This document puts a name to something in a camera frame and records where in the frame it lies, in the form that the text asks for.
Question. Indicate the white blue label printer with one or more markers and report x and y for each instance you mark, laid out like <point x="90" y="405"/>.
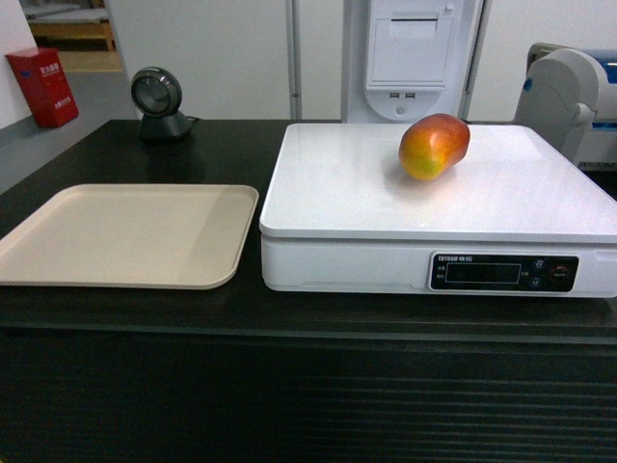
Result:
<point x="568" y="97"/>

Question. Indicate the red yellow mango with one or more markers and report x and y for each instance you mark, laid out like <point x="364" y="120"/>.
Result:
<point x="433" y="145"/>

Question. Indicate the black checkout counter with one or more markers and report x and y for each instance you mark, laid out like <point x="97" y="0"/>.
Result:
<point x="242" y="373"/>

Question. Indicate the white checkout scale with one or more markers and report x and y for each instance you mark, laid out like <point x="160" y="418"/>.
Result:
<point x="513" y="218"/>

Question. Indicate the red fire extinguisher box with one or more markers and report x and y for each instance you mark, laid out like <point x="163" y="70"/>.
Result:
<point x="42" y="80"/>

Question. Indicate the beige plastic tray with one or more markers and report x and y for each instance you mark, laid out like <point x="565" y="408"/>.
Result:
<point x="163" y="236"/>

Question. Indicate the black barcode scanner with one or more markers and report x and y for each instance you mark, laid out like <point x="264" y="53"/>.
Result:
<point x="157" y="94"/>

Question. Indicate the white POS terminal stand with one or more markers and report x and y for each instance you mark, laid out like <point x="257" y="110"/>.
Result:
<point x="404" y="60"/>

